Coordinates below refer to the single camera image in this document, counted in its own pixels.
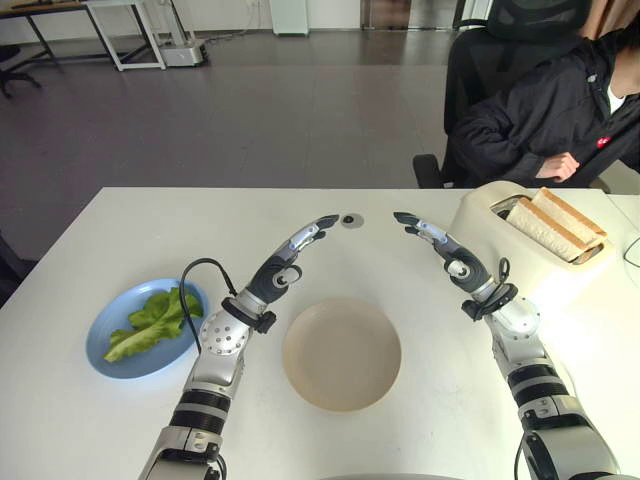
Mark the blue plate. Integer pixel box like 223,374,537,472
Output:
85,278,211,382

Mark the wooden desk with black legs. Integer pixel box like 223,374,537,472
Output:
0,0,104,74

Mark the black office chair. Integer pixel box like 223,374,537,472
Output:
0,44,43,100
412,0,592,190

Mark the bread slice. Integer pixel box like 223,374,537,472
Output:
505,197,597,262
530,186,609,247

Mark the black cable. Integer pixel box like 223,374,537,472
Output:
469,256,519,321
179,257,239,355

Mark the white wheeled base unit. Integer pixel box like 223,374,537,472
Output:
158,0,209,68

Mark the beige plate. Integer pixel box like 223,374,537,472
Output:
281,296,403,413

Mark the white table frame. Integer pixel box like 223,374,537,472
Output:
83,0,169,72

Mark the green lettuce leaf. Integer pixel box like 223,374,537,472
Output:
102,286,205,364

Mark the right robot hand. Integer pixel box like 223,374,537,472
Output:
393,211,497,305

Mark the white cabinet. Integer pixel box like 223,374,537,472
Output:
269,0,310,37

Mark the cream toaster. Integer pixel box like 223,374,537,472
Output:
448,180,618,272

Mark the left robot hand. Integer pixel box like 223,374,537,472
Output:
233,214,341,315

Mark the person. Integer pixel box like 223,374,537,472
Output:
443,23,640,189

